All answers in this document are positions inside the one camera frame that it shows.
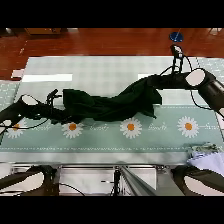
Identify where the dark green shirt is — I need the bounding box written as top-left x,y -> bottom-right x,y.
61,77 -> 164,125

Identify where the green patterned garment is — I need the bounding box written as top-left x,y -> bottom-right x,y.
184,142 -> 220,156

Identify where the blue round disc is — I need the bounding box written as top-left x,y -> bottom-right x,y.
168,31 -> 185,44

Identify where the pale blue garment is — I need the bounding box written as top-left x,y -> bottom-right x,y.
186,151 -> 224,178

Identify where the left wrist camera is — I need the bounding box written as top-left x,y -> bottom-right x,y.
46,88 -> 63,106

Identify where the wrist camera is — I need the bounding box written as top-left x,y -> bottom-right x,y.
169,44 -> 185,74
46,88 -> 63,106

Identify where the silver frame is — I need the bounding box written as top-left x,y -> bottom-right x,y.
0,161 -> 224,197

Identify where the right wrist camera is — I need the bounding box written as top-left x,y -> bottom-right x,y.
169,44 -> 185,74

